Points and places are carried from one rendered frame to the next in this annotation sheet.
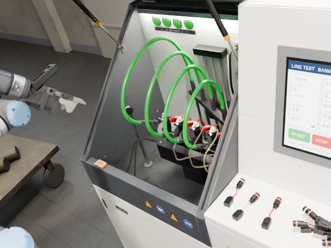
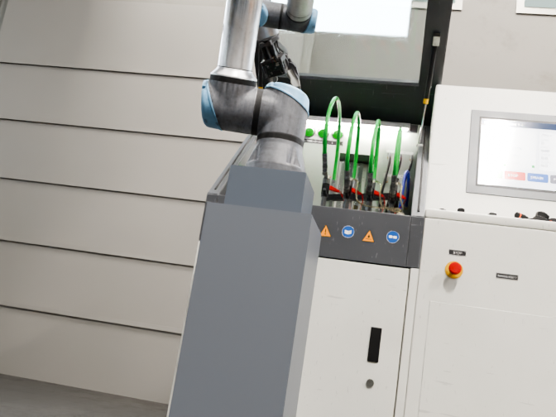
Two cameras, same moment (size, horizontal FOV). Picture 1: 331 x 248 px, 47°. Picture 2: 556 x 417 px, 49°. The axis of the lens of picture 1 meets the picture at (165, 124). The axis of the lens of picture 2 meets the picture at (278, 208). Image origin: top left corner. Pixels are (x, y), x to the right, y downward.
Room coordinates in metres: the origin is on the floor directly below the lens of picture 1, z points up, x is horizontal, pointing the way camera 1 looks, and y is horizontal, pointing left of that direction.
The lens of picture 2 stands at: (-0.29, 1.45, 0.53)
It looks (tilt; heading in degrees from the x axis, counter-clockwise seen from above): 12 degrees up; 322
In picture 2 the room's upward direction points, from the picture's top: 9 degrees clockwise
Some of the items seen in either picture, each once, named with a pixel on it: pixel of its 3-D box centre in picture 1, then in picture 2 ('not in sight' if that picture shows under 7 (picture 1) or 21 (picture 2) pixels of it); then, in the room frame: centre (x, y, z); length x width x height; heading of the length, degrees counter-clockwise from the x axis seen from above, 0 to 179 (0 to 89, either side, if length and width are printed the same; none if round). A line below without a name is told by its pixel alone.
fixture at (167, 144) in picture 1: (197, 161); not in sight; (1.21, -0.08, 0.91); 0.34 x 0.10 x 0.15; 40
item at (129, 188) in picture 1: (142, 195); (309, 230); (1.15, 0.18, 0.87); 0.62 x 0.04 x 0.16; 40
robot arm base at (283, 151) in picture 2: not in sight; (277, 159); (0.86, 0.57, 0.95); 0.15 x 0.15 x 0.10
